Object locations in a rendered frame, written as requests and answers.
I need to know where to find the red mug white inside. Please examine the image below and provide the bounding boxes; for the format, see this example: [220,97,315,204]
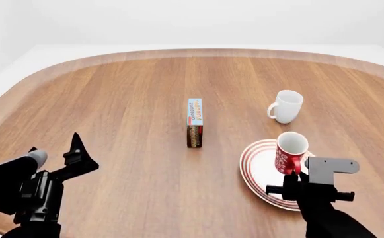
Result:
[274,131,310,176]

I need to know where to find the white plate red rings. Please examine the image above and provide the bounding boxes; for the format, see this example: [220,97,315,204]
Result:
[239,138,317,212]

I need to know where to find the chocolate pudding box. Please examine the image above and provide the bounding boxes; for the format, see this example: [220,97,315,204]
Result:
[186,97,204,149]

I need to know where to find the grey right wrist camera bracket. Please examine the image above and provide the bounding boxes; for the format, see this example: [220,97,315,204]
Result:
[304,157,360,186]

